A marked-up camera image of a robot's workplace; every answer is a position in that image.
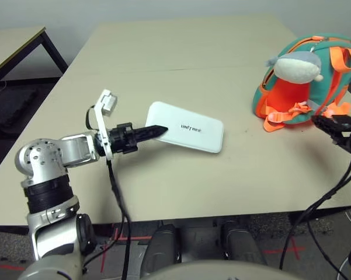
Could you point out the grey white plush whale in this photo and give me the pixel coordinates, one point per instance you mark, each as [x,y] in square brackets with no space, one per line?
[295,68]

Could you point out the dark left robot leg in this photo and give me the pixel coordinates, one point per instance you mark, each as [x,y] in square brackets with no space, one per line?
[160,248]

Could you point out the red floor tape mark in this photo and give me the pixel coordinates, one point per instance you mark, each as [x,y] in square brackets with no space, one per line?
[292,250]

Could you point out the orange teal backpack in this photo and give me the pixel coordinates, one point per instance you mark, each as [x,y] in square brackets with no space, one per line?
[289,99]

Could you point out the beige table with black frame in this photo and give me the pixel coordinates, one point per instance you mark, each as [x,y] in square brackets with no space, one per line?
[14,43]

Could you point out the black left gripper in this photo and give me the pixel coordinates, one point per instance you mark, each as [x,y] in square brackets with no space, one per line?
[122,138]

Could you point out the dark right robot leg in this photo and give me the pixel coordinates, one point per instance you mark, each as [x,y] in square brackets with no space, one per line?
[242,245]

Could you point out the dark robot leg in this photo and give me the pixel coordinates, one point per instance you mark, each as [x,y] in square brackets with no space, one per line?
[160,248]
[242,245]

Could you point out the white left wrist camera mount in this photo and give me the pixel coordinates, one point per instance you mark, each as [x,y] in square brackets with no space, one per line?
[108,100]

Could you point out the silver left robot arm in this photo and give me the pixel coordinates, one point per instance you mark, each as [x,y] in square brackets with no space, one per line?
[43,154]

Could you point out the grey robot torso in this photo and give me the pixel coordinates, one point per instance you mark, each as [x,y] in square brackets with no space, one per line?
[207,271]

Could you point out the white Unitree box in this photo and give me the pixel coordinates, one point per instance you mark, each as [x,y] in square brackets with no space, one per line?
[175,116]

